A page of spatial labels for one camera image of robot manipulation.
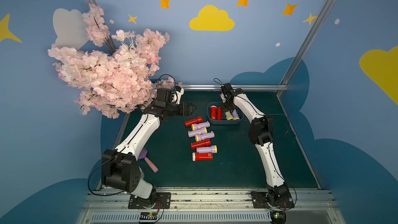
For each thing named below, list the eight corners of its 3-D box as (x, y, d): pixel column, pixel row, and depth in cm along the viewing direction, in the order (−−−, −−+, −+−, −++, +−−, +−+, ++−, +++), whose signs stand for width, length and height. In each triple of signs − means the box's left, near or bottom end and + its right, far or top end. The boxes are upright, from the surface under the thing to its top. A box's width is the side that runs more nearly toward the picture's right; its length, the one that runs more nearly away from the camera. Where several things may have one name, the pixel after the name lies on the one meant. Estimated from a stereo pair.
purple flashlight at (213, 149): (196, 153, 90) (196, 151, 88) (196, 146, 93) (196, 145, 91) (217, 153, 90) (217, 151, 89) (216, 146, 93) (217, 145, 91)
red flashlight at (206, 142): (191, 150, 92) (191, 148, 90) (190, 144, 94) (190, 142, 92) (211, 145, 94) (211, 143, 92) (209, 140, 97) (209, 137, 94)
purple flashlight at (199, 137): (195, 141, 96) (195, 139, 94) (194, 137, 98) (194, 135, 96) (214, 137, 98) (215, 135, 96) (213, 133, 100) (213, 130, 98)
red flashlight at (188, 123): (186, 128, 103) (185, 125, 100) (184, 124, 105) (184, 121, 102) (203, 122, 106) (203, 119, 103) (201, 118, 108) (201, 115, 105)
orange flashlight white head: (192, 161, 88) (191, 159, 86) (192, 154, 91) (192, 152, 88) (212, 161, 88) (212, 159, 86) (212, 154, 91) (212, 152, 89)
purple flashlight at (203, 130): (188, 137, 98) (188, 135, 95) (187, 133, 100) (187, 130, 97) (207, 133, 100) (207, 130, 98) (206, 129, 102) (206, 126, 100)
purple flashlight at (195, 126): (192, 131, 100) (192, 129, 99) (190, 126, 103) (190, 124, 101) (210, 127, 102) (210, 125, 101) (208, 122, 105) (209, 120, 103)
